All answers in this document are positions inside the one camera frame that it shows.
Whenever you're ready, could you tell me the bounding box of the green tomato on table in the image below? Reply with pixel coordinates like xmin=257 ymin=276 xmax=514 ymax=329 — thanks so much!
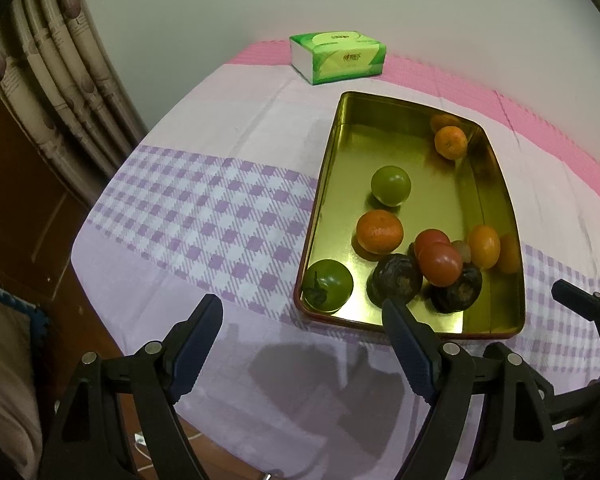
xmin=301 ymin=259 xmax=354 ymax=314

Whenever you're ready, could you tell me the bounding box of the upper orange tangerine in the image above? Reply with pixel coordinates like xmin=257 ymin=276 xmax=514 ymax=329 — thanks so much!
xmin=434 ymin=126 xmax=468 ymax=160

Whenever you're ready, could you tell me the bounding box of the red tomato on table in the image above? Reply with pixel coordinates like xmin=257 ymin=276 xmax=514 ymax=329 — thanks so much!
xmin=418 ymin=243 xmax=464 ymax=287

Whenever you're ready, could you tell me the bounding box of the dark mangosteen left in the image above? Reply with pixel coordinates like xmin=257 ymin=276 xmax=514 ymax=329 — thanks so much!
xmin=367 ymin=254 xmax=424 ymax=308

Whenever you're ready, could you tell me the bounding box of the orange tangerine in tray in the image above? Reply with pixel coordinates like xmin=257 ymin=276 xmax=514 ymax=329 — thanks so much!
xmin=355 ymin=209 xmax=404 ymax=255

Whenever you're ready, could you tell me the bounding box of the green tissue pack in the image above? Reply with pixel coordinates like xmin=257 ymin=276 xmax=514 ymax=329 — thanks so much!
xmin=289 ymin=30 xmax=387 ymax=86

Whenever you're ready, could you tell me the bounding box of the gold metal tray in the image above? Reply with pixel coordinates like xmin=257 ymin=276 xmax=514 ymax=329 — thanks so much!
xmin=294 ymin=91 xmax=526 ymax=339

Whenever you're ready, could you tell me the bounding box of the pink purple checked tablecloth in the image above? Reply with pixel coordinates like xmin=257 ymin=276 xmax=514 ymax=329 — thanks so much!
xmin=71 ymin=40 xmax=600 ymax=479

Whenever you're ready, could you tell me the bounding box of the lower orange tangerine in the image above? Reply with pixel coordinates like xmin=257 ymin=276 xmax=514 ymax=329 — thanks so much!
xmin=467 ymin=224 xmax=501 ymax=269

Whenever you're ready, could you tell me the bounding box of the small red tomato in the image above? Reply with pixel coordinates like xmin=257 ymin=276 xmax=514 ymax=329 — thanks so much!
xmin=414 ymin=229 xmax=451 ymax=257

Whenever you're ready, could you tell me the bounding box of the green tomato with stem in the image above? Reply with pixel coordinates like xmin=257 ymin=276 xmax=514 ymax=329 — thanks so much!
xmin=370 ymin=166 xmax=412 ymax=207

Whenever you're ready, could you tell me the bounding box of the dark mangosteen right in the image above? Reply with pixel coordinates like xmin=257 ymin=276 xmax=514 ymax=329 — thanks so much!
xmin=428 ymin=263 xmax=483 ymax=313

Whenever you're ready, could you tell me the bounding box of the dark mangosteen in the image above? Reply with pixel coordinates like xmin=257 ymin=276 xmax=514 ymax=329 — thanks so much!
xmin=367 ymin=254 xmax=424 ymax=308
xmin=428 ymin=263 xmax=483 ymax=313

